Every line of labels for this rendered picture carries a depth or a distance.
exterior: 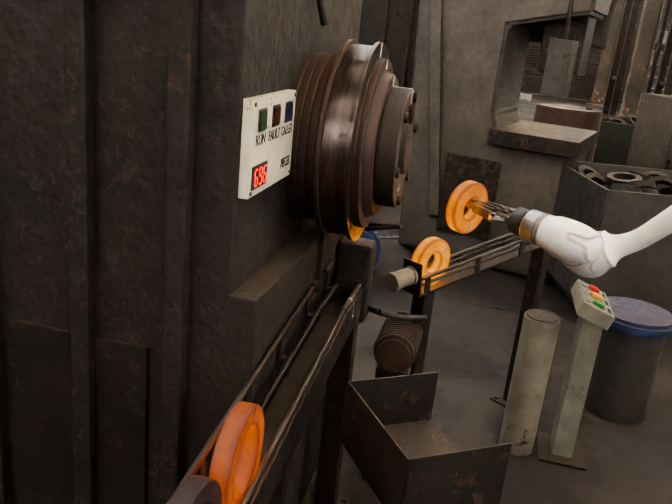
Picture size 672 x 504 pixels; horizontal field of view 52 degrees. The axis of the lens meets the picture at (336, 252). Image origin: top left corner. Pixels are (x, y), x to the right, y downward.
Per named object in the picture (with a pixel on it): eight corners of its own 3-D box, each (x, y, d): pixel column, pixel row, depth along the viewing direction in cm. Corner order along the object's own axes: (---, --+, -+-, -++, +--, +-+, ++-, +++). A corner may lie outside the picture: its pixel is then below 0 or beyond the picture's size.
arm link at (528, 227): (550, 244, 189) (531, 237, 193) (558, 212, 186) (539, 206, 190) (531, 248, 183) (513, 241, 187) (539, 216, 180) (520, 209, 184)
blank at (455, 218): (447, 186, 196) (456, 190, 194) (482, 174, 205) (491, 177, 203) (443, 236, 203) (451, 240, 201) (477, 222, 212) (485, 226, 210)
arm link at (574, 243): (528, 242, 181) (547, 257, 191) (581, 263, 170) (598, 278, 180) (547, 206, 181) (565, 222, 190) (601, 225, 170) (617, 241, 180)
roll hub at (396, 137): (367, 216, 156) (382, 90, 147) (388, 191, 182) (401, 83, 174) (392, 220, 155) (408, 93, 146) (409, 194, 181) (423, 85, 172)
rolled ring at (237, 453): (221, 481, 100) (199, 476, 100) (233, 543, 112) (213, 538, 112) (261, 381, 113) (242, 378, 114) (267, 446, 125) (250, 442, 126)
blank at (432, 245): (419, 292, 220) (427, 296, 218) (403, 260, 210) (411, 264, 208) (448, 258, 225) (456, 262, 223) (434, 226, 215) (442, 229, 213)
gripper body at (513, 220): (515, 238, 187) (487, 227, 193) (532, 234, 193) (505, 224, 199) (521, 212, 184) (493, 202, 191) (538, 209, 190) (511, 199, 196)
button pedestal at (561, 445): (538, 464, 240) (575, 300, 221) (536, 428, 263) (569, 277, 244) (586, 475, 237) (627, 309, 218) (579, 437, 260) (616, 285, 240)
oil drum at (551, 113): (518, 204, 626) (537, 104, 598) (517, 191, 682) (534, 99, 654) (586, 214, 615) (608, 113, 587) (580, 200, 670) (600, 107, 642)
